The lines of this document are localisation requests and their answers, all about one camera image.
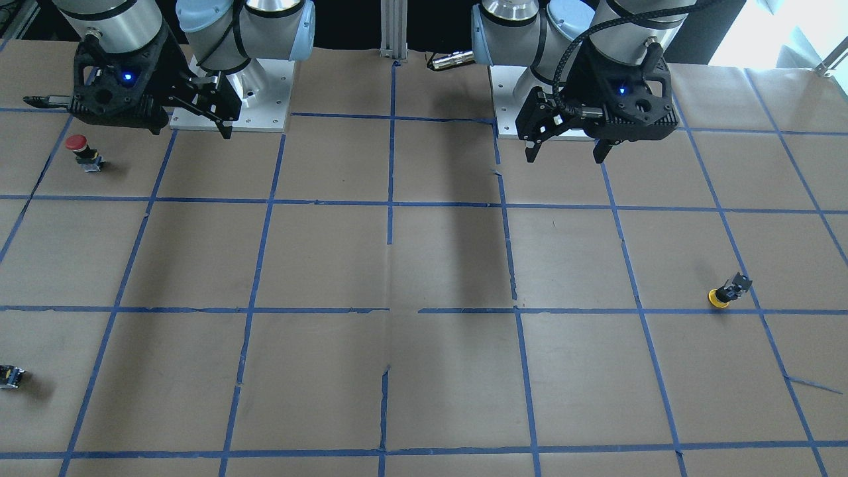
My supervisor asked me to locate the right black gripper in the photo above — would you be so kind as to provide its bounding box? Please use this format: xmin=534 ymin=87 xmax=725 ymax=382
xmin=23 ymin=25 xmax=242 ymax=140

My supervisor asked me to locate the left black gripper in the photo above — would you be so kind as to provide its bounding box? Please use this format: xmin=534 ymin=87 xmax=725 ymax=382
xmin=515 ymin=40 xmax=679 ymax=165

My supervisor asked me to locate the yellow push button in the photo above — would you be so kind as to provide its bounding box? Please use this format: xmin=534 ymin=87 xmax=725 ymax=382
xmin=708 ymin=272 xmax=753 ymax=309

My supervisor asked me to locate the red push button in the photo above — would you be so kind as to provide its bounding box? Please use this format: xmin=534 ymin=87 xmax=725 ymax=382
xmin=64 ymin=134 xmax=103 ymax=173

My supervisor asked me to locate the green push button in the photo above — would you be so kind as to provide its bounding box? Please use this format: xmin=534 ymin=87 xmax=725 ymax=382
xmin=1 ymin=364 xmax=27 ymax=390

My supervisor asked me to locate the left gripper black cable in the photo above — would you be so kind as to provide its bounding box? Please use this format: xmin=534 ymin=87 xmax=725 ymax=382
xmin=553 ymin=0 xmax=729 ymax=120

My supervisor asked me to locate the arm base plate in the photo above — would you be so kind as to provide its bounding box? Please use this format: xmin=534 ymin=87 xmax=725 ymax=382
xmin=170 ymin=54 xmax=295 ymax=132
xmin=489 ymin=63 xmax=600 ymax=141

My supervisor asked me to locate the aluminium frame post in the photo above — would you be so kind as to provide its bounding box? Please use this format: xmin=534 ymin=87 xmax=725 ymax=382
xmin=380 ymin=0 xmax=408 ymax=63

